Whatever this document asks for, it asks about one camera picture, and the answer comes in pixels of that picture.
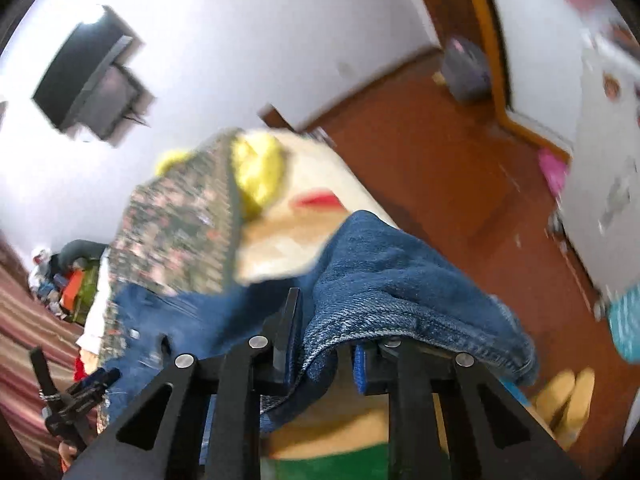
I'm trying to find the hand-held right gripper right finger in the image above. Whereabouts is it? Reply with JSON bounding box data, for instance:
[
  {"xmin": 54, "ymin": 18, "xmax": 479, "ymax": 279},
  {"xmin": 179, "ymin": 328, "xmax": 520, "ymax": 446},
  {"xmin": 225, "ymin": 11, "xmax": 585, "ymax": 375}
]
[{"xmin": 351, "ymin": 339, "xmax": 583, "ymax": 480}]

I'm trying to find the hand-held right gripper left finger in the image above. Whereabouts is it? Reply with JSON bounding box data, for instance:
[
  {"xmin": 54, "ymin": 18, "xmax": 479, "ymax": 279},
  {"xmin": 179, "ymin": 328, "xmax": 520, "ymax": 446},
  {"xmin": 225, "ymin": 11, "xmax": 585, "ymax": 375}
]
[{"xmin": 62, "ymin": 287, "xmax": 302, "ymax": 480}]

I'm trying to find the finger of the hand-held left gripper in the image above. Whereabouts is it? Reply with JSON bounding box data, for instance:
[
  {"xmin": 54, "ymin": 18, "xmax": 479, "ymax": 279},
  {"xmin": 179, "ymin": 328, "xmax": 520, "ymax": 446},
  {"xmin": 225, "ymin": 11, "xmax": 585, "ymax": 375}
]
[
  {"xmin": 70, "ymin": 367, "xmax": 122, "ymax": 400},
  {"xmin": 29, "ymin": 346, "xmax": 59, "ymax": 403}
]

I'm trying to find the blue denim jacket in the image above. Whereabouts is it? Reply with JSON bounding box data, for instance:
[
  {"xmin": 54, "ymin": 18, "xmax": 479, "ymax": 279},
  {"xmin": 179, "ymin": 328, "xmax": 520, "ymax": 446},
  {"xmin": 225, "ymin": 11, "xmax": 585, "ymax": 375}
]
[{"xmin": 102, "ymin": 210, "xmax": 541, "ymax": 433}]

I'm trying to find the pile of assorted clothes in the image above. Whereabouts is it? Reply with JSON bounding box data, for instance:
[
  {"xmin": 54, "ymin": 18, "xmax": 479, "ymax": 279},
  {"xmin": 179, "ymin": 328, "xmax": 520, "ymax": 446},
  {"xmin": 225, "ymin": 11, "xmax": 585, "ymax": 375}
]
[{"xmin": 27, "ymin": 240, "xmax": 108, "ymax": 326}]

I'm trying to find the red striped blanket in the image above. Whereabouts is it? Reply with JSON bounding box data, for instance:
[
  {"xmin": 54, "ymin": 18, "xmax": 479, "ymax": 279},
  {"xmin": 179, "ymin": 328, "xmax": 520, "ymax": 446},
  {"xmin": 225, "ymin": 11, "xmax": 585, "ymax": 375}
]
[{"xmin": 0, "ymin": 240, "xmax": 91, "ymax": 461}]

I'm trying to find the green mat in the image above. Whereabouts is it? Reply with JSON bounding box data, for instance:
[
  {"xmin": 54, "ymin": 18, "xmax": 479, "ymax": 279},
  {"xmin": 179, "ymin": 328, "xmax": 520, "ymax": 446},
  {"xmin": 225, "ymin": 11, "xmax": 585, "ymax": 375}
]
[{"xmin": 260, "ymin": 442, "xmax": 391, "ymax": 480}]

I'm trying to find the cream bedsheet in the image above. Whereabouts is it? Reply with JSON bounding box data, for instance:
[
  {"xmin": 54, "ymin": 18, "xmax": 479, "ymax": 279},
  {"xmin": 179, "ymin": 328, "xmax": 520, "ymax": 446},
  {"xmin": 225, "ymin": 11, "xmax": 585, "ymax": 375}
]
[{"xmin": 77, "ymin": 127, "xmax": 556, "ymax": 461}]

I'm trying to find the red cloth piece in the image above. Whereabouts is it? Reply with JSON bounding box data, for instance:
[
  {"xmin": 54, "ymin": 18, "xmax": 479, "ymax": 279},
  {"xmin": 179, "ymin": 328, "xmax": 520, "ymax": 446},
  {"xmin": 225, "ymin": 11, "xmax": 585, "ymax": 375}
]
[{"xmin": 295, "ymin": 189, "xmax": 346, "ymax": 211}]

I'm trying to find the dark floral blanket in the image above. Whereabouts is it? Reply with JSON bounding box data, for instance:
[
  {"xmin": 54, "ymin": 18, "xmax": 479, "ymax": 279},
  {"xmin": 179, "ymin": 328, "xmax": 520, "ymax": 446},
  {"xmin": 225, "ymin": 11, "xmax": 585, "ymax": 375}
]
[{"xmin": 95, "ymin": 130, "xmax": 246, "ymax": 431}]

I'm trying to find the yellow cloth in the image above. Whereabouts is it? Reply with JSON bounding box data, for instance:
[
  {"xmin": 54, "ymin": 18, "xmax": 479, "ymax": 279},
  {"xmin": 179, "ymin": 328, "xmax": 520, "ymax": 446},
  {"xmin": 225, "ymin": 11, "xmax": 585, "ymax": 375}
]
[{"xmin": 155, "ymin": 132, "xmax": 288, "ymax": 221}]

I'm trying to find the yellow slipper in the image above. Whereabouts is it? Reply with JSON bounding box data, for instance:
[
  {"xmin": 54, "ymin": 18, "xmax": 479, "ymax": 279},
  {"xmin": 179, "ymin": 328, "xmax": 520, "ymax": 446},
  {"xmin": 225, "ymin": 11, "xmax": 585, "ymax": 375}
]
[
  {"xmin": 530, "ymin": 370, "xmax": 576, "ymax": 426},
  {"xmin": 555, "ymin": 367, "xmax": 596, "ymax": 451}
]

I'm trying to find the teal patterned item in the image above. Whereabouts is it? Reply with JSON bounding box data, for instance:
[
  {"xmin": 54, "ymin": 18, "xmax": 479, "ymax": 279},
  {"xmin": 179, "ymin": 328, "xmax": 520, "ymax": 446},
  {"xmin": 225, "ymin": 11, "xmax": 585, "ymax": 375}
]
[{"xmin": 607, "ymin": 285, "xmax": 640, "ymax": 361}]

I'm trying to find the pink item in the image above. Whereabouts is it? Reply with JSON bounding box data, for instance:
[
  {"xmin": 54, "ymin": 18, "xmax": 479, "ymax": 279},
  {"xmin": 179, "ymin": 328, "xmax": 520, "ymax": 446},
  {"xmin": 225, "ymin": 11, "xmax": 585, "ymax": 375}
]
[{"xmin": 537, "ymin": 149, "xmax": 568, "ymax": 201}]

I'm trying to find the white cabinet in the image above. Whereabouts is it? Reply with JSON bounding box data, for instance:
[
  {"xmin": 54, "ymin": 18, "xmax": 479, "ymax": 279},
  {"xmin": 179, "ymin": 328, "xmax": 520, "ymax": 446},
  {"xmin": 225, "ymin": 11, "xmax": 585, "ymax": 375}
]
[{"xmin": 547, "ymin": 15, "xmax": 640, "ymax": 321}]

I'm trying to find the grey bag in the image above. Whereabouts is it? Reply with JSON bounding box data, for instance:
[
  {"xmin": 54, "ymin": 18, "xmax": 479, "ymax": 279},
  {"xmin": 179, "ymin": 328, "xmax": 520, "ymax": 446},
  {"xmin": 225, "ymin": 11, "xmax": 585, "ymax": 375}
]
[{"xmin": 440, "ymin": 35, "xmax": 493, "ymax": 103}]

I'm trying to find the black wall television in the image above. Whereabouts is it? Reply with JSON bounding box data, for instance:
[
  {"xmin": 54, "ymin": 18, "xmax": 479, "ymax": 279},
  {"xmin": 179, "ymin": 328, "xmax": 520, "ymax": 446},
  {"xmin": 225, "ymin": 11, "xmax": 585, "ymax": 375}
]
[{"xmin": 32, "ymin": 7, "xmax": 153, "ymax": 148}]

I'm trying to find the wooden door frame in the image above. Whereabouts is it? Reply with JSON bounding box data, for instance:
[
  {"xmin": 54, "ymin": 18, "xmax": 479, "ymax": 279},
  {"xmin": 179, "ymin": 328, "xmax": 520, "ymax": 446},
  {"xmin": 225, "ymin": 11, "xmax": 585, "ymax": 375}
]
[{"xmin": 455, "ymin": 0, "xmax": 573, "ymax": 161}]

